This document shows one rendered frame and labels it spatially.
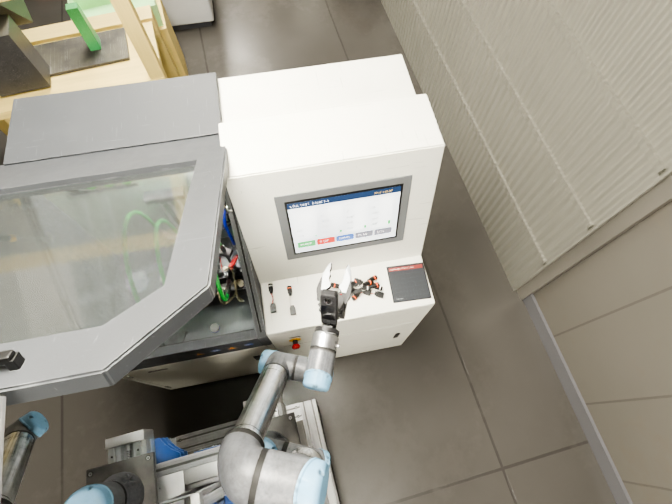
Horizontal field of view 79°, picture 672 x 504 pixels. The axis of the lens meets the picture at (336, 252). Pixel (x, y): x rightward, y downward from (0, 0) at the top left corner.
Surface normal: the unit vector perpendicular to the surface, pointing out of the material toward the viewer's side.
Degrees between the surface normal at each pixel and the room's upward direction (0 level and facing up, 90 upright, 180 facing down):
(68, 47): 0
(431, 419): 0
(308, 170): 76
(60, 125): 0
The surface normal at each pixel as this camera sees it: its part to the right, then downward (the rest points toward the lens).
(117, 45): 0.00, -0.39
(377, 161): 0.18, 0.78
